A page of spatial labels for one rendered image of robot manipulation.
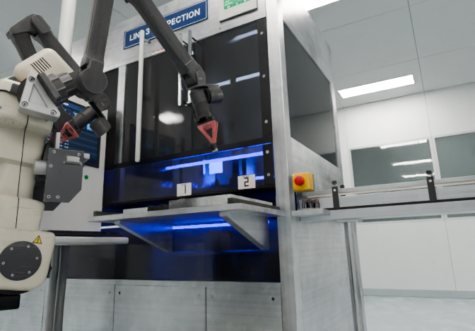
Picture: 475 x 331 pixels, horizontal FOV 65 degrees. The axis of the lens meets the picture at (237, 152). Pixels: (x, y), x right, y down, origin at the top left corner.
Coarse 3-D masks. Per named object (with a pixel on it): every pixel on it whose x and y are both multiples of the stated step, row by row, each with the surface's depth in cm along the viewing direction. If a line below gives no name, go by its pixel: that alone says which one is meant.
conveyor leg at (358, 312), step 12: (348, 228) 154; (348, 240) 153; (348, 252) 152; (348, 264) 152; (348, 276) 152; (360, 276) 150; (360, 288) 148; (360, 300) 147; (360, 312) 146; (360, 324) 145
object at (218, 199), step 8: (176, 200) 135; (184, 200) 133; (192, 200) 132; (200, 200) 130; (208, 200) 129; (216, 200) 127; (224, 200) 125; (248, 200) 135; (256, 200) 141; (176, 208) 135
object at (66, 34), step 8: (64, 0) 204; (72, 0) 206; (64, 8) 203; (72, 8) 205; (64, 16) 202; (72, 16) 204; (64, 24) 200; (72, 24) 203; (64, 32) 199; (72, 32) 203; (64, 40) 198; (72, 40) 202
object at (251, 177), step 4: (240, 176) 167; (244, 176) 166; (248, 176) 165; (252, 176) 164; (240, 180) 167; (244, 180) 166; (252, 180) 164; (240, 184) 166; (244, 184) 165; (248, 184) 164; (252, 184) 163; (240, 188) 166; (244, 188) 165; (248, 188) 164
